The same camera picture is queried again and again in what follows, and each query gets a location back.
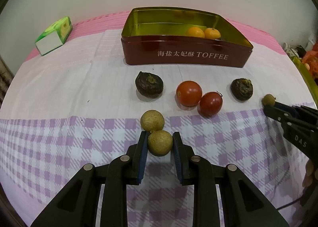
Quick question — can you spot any orange bag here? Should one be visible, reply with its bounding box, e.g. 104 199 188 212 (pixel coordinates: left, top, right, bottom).
301 43 318 80

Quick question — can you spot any tan longan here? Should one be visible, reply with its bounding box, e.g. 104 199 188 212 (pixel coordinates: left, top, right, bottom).
140 110 165 132
263 94 276 106
147 130 174 156

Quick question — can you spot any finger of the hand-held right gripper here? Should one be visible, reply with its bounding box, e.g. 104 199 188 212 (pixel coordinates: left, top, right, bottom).
263 105 299 128
274 102 318 118

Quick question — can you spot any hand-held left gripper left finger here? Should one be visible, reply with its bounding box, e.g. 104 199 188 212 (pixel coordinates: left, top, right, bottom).
31 131 149 227

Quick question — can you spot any black cable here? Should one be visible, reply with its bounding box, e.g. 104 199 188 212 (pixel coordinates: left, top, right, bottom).
277 196 305 211

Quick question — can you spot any gold metal tray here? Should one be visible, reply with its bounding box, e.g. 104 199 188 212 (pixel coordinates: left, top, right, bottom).
292 55 318 96

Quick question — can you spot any red cherry tomato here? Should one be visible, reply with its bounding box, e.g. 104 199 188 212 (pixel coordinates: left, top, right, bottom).
199 91 223 117
176 81 203 107

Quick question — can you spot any orange mandarin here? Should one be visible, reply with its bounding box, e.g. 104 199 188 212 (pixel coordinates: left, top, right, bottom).
204 28 221 39
186 27 205 38

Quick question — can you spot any pink mat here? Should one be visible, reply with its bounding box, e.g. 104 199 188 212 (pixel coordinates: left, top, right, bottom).
25 10 289 62

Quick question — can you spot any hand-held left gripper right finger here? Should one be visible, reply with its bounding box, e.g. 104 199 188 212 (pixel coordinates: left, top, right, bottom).
173 132 290 227

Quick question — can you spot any red metal tin box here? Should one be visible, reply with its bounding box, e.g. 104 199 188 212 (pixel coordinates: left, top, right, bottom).
121 7 254 68

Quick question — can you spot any green tissue box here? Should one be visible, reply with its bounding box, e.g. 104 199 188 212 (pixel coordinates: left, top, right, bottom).
35 16 73 56

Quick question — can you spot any person's right hand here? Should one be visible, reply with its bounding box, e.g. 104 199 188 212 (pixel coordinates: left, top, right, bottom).
303 160 316 188

